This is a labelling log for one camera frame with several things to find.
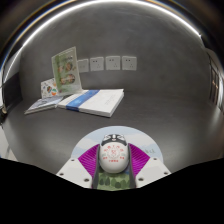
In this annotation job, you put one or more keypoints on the round landscape-print mouse pad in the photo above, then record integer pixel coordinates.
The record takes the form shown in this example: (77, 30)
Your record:
(141, 137)

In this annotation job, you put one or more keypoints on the white book with blue band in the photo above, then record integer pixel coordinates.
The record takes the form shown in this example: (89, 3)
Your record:
(100, 101)

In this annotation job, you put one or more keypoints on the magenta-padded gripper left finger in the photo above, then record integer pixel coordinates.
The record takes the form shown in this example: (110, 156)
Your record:
(73, 170)

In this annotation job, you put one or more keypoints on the white panda-print computer mouse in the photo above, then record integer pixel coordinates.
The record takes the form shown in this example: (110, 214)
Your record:
(114, 155)

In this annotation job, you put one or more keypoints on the green food-print leaflet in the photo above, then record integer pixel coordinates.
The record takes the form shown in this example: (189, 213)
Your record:
(66, 71)

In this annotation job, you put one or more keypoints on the grey thin magazine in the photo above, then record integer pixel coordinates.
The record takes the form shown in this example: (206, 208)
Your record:
(41, 105)

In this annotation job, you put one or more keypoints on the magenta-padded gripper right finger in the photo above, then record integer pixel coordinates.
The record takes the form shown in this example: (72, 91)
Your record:
(151, 170)

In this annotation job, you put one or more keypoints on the white wall socket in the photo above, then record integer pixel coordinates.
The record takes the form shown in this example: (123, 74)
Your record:
(96, 63)
(83, 65)
(129, 62)
(113, 62)

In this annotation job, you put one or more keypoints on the small colourful printed card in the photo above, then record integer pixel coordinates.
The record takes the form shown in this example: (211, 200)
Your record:
(48, 88)

